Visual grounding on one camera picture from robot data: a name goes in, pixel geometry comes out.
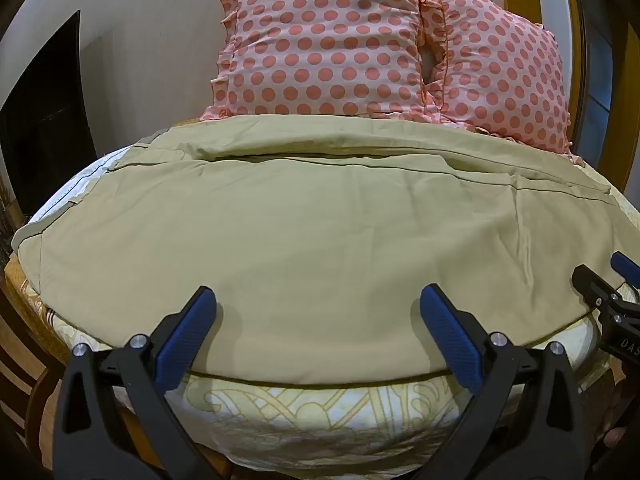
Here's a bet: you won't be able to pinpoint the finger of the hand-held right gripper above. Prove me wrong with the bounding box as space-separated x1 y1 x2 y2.
611 252 640 283
572 265 632 311

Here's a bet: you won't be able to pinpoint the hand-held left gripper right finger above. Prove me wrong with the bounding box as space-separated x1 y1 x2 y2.
419 283 587 480

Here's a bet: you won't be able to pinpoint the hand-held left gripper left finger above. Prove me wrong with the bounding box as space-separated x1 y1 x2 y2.
56 286 218 480

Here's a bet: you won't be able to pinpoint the khaki pants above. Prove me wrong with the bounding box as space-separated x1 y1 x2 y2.
11 115 621 386

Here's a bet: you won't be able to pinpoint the person's right hand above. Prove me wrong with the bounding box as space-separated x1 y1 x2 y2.
597 380 640 453

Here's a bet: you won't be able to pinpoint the yellow patterned bed sheet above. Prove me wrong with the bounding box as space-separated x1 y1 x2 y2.
4 119 640 468

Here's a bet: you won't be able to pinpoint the pink polka dot pillow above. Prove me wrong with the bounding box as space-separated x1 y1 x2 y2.
200 0 451 123
417 0 583 165

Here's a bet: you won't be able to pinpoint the dark wooden cabinet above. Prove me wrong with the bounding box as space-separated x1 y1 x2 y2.
0 10 98 218

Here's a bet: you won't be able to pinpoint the wooden door frame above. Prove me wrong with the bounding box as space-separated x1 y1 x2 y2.
500 0 623 191

